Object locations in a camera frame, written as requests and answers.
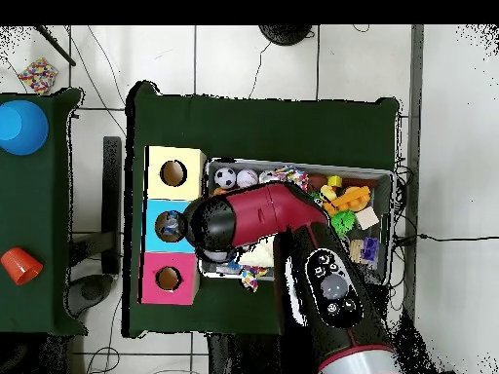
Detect clear plastic packet blue label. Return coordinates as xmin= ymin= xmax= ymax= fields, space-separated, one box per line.
xmin=157 ymin=214 xmax=184 ymax=243

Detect wooden box with three holes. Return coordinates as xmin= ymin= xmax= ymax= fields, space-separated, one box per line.
xmin=139 ymin=144 xmax=208 ymax=307

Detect shallow clear mesh bin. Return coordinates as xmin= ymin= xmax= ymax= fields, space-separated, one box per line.
xmin=200 ymin=158 xmax=395 ymax=289

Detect small baseball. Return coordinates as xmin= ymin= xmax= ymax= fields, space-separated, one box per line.
xmin=236 ymin=168 xmax=259 ymax=190

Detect small soccer ball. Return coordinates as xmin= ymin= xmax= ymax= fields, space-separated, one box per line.
xmin=213 ymin=167 xmax=239 ymax=191

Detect colourful patterned cloth pouch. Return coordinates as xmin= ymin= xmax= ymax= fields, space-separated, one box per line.
xmin=274 ymin=165 xmax=311 ymax=190

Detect colourful spotted plush toy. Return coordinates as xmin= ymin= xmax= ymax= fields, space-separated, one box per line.
xmin=240 ymin=266 xmax=262 ymax=293

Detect dark green table cloth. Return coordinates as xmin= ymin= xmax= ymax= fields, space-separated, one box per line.
xmin=123 ymin=81 xmax=401 ymax=344

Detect green spiky toy with eyes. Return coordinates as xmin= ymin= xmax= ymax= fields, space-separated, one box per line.
xmin=329 ymin=209 xmax=358 ymax=239

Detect orange toy brick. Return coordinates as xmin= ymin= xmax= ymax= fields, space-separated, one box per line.
xmin=324 ymin=185 xmax=373 ymax=218

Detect black round stand base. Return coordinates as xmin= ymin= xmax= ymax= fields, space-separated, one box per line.
xmin=258 ymin=24 xmax=315 ymax=47

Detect green covered side table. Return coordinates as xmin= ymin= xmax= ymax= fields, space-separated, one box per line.
xmin=0 ymin=87 xmax=85 ymax=338

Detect red cup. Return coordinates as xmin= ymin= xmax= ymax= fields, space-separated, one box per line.
xmin=0 ymin=246 xmax=44 ymax=286

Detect blue bowl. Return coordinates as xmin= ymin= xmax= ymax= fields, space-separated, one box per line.
xmin=0 ymin=99 xmax=50 ymax=157

